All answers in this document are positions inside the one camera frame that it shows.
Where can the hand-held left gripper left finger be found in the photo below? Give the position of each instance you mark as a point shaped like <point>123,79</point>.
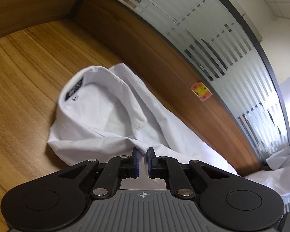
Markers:
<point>135,162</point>

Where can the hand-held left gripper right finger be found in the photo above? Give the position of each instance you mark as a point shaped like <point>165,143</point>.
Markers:
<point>150,162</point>

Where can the white shirt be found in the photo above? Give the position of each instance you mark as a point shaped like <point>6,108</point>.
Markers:
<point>106,106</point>

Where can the red yellow sticker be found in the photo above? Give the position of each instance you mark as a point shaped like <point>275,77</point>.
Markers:
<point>201,90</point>

